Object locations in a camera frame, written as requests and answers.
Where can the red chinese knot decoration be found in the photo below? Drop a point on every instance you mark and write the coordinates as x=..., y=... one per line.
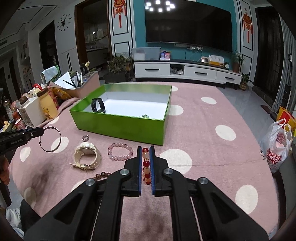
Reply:
x=119, y=8

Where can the yellow snack bag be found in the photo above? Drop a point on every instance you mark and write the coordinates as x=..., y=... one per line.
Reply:
x=61, y=94

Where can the yellow white box on cabinet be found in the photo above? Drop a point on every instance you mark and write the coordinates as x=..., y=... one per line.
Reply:
x=216, y=60

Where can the white plastic shopping bag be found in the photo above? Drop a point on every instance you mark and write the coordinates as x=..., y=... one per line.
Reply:
x=276, y=144

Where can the white cardboard box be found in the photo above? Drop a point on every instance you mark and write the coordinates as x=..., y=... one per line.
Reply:
x=31, y=112

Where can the grey folded cloth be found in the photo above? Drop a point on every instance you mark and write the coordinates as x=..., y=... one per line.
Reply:
x=48, y=74

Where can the gold figurine ornament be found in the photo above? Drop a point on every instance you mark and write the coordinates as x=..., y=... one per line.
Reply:
x=87, y=68

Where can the cream white wrist watch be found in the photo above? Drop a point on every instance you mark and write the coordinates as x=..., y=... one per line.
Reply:
x=86, y=157

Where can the pink desk organizer bin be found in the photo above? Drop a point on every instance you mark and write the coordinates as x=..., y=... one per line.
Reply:
x=91, y=84

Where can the clear plastic storage bin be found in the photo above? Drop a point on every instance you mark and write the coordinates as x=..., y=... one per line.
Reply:
x=146, y=53

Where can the yellow bottle brown cap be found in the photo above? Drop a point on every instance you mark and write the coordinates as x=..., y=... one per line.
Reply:
x=47, y=104

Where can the white tv cabinet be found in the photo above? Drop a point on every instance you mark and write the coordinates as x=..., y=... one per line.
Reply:
x=185, y=71

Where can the person's left hand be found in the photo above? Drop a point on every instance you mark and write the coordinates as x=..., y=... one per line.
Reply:
x=5, y=175

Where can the large black television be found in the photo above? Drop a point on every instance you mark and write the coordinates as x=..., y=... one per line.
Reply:
x=188, y=22

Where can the black smart watch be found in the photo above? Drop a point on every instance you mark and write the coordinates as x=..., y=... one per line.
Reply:
x=97, y=105

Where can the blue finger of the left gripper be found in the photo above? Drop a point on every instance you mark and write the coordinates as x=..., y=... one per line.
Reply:
x=15, y=139

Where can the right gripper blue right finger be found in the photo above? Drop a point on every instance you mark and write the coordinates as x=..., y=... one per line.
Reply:
x=160, y=186

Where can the pink polka dot tablecloth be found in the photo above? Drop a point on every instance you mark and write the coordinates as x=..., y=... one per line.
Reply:
x=205, y=137

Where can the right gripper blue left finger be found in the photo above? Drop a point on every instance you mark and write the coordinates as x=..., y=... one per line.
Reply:
x=133, y=183

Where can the potted green plant left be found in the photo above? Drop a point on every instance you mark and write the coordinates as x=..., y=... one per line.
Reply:
x=119, y=70

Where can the potted plant right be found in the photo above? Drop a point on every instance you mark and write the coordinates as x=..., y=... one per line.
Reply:
x=237, y=61

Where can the white paper sheet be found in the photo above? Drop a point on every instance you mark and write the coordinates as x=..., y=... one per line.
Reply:
x=65, y=81

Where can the black wall clock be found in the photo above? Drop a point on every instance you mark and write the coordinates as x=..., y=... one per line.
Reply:
x=64, y=22

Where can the green cardboard box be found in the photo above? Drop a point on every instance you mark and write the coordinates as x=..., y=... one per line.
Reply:
x=124, y=104

